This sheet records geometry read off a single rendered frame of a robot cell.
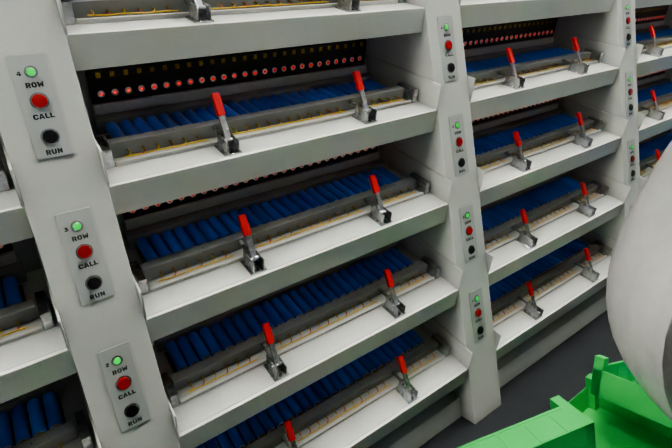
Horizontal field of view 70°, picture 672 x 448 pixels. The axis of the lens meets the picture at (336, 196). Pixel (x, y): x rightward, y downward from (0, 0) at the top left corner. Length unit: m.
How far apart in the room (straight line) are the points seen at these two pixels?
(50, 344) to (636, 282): 0.66
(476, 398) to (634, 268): 1.00
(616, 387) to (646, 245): 0.92
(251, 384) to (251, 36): 0.55
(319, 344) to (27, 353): 0.45
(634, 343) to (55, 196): 0.61
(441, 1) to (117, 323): 0.78
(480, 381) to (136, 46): 0.97
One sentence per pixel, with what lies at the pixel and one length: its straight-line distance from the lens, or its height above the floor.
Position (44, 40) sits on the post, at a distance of 0.69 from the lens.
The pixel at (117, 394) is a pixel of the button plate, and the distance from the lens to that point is 0.76.
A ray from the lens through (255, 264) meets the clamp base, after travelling 0.79.
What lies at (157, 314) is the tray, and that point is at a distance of 0.74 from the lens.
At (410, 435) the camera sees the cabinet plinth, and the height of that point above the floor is 0.04.
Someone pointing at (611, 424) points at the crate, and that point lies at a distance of 1.27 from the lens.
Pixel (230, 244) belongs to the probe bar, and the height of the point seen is 0.57.
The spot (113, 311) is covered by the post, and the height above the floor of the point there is 0.55.
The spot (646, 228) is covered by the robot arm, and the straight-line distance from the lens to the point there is 0.24.
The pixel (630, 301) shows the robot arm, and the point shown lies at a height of 0.68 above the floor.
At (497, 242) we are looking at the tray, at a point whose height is 0.37.
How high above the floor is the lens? 0.79
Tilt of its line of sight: 13 degrees down
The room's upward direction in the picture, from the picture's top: 10 degrees counter-clockwise
